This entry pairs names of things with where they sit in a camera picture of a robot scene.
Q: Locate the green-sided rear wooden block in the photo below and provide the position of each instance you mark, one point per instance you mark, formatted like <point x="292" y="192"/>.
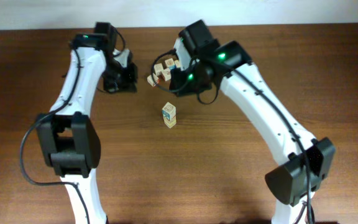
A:
<point x="177" y="64"/>

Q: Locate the blue D wooden block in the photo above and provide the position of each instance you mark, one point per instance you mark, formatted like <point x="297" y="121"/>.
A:
<point x="170" y="63"/>

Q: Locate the plain T wooden block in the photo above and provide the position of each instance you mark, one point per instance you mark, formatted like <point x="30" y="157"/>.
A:
<point x="170" y="122"/>

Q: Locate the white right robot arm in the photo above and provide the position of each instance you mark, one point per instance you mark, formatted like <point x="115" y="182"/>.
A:
<point x="303" y="161"/>

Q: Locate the blue H wooden block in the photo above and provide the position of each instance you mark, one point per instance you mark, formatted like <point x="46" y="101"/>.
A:
<point x="169" y="112"/>

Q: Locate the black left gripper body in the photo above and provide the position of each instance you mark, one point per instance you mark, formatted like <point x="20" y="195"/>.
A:
<point x="119" y="80"/>

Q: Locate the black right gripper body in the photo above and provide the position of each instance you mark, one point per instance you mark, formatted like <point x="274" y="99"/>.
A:
<point x="177" y="81"/>

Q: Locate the plain snake wooden block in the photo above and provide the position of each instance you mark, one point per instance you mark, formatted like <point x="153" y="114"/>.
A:
<point x="166" y="74"/>

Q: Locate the red Y wooden block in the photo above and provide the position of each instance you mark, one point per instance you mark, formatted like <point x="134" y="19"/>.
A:
<point x="153" y="80"/>

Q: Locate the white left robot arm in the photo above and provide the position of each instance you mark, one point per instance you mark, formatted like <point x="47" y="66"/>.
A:
<point x="67" y="137"/>

